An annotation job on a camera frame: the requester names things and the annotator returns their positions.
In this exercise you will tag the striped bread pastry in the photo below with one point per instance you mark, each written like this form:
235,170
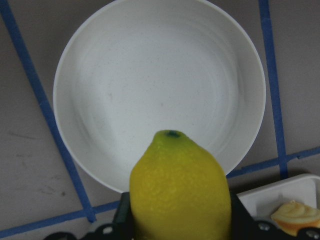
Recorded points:
293,216

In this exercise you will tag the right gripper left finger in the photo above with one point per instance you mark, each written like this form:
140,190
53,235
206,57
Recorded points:
121,227

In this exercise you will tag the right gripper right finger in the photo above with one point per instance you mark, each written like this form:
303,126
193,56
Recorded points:
245,227

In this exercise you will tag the yellow lemon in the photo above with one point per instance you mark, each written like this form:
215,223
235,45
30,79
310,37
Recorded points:
178,191

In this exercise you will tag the white rectangular tray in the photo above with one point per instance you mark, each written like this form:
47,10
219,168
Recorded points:
262,202

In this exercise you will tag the cream round plate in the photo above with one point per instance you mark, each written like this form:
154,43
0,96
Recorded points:
136,67

